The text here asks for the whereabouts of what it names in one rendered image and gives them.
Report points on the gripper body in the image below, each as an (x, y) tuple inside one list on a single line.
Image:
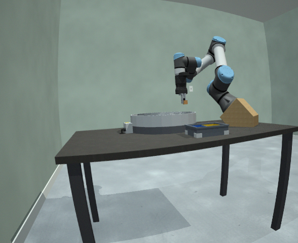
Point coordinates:
[(180, 80)]

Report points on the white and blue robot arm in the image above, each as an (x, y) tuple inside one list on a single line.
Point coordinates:
[(224, 75)]

